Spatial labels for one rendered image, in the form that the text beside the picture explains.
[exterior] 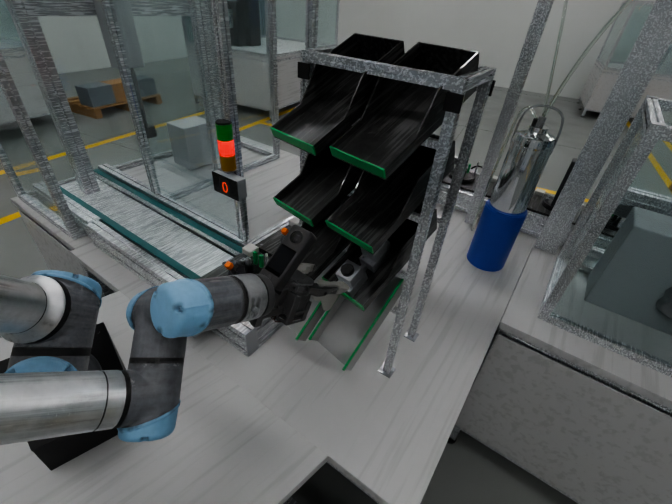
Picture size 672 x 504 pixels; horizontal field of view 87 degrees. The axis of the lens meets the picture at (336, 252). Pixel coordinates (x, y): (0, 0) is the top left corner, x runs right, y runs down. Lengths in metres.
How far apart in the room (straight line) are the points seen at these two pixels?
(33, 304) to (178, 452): 0.49
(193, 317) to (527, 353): 1.21
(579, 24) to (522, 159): 9.94
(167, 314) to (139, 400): 0.13
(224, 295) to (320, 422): 0.58
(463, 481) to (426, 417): 0.96
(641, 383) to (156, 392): 1.34
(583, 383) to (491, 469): 0.77
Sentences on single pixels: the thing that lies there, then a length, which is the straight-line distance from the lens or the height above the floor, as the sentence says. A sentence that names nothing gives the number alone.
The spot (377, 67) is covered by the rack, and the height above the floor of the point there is 1.65.
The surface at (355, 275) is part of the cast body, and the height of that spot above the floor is 1.26.
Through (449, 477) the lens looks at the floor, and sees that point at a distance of 1.99.
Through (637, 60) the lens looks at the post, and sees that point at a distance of 1.68.
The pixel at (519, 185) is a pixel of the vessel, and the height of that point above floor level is 1.25.
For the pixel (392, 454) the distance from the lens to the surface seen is 1.00.
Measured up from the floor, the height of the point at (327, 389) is 0.86.
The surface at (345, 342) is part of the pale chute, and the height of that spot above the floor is 1.02.
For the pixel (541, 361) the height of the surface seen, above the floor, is 0.77.
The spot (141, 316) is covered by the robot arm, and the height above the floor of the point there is 1.36.
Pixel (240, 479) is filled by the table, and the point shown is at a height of 0.86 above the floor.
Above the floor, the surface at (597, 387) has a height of 0.78.
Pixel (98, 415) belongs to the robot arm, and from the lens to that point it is 0.56.
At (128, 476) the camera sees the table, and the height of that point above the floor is 0.86.
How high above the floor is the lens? 1.76
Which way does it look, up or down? 36 degrees down
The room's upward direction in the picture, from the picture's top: 5 degrees clockwise
